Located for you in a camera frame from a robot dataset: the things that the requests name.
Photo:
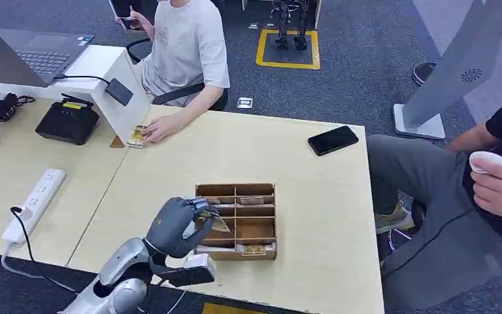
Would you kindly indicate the wooden compartment box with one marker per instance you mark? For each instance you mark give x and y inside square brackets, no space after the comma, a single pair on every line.
[253,229]

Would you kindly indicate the yellow-green shoe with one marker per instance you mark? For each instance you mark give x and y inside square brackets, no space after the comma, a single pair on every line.
[391,221]

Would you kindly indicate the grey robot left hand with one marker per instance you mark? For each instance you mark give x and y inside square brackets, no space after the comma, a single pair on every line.
[171,229]

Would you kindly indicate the black smartphone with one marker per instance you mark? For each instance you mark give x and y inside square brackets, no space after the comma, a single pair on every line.
[332,140]

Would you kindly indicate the black round floor base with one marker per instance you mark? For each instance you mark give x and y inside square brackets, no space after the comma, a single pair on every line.
[423,73]

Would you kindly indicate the white rounded handheld object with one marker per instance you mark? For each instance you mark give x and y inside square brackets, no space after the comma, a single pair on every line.
[489,159]

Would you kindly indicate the yellow tape square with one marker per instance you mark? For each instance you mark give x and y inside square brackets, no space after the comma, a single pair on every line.
[287,66]

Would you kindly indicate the small floor socket plate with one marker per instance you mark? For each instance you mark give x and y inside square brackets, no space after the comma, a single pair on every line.
[270,25]
[254,25]

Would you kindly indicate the white frame post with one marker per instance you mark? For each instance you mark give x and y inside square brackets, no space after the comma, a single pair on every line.
[318,13]

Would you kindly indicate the black robot legs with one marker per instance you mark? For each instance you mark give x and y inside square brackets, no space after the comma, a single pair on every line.
[283,24]

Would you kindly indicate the yellow floor tape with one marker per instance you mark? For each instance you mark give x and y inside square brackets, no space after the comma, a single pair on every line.
[233,309]

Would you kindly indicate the white desk riser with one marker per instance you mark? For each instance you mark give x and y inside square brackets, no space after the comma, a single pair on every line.
[121,99]

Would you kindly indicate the silver floor socket plate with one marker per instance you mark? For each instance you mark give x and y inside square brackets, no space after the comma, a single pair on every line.
[245,102]

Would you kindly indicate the black device with yellow label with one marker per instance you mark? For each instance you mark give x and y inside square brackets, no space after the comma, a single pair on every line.
[67,123]

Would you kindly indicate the grey laptop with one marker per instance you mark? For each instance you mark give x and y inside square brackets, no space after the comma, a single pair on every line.
[47,54]

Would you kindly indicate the small brown card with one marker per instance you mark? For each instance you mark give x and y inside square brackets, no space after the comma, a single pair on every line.
[214,201]

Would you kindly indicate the yellow card stack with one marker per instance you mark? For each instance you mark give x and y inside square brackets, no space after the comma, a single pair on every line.
[136,135]

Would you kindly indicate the yellow printed card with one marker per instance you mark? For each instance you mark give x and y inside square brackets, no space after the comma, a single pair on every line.
[254,250]

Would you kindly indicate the white power strip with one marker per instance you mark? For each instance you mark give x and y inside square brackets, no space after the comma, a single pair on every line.
[34,203]

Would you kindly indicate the person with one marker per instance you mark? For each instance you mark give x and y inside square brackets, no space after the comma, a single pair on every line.
[186,47]
[428,195]

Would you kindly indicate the black office chair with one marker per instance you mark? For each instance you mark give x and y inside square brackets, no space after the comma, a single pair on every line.
[177,93]

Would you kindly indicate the grey kiosk stand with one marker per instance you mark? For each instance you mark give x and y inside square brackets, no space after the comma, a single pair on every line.
[450,78]

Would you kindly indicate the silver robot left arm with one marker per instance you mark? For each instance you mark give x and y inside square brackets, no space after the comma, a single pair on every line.
[125,260]

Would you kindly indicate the dark handheld phone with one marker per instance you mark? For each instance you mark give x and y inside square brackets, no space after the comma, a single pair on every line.
[128,22]

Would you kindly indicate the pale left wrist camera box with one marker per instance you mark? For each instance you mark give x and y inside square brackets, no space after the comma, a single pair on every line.
[199,263]

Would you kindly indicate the brown cardboard piece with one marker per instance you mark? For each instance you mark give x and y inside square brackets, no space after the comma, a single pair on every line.
[117,143]

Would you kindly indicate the person's right hand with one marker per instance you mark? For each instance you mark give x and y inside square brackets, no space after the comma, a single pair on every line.
[139,19]

